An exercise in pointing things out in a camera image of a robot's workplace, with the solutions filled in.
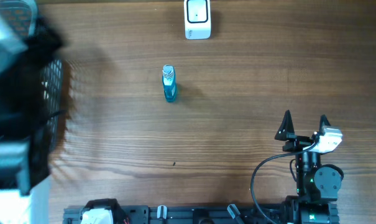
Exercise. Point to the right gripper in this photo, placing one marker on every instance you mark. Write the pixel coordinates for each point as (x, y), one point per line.
(286, 132)

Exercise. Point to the blue bottle with white cap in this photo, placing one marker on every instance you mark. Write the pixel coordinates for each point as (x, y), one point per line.
(169, 83)

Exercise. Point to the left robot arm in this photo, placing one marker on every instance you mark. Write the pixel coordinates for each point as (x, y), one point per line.
(30, 86)

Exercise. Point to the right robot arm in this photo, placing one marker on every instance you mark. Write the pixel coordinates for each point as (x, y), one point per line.
(317, 184)

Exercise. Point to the white barcode scanner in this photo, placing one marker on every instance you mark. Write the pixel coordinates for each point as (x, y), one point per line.
(197, 16)

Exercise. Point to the grey plastic mesh basket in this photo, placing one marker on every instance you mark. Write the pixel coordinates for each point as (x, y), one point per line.
(26, 20)

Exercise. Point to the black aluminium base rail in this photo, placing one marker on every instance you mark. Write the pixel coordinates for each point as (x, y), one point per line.
(98, 212)

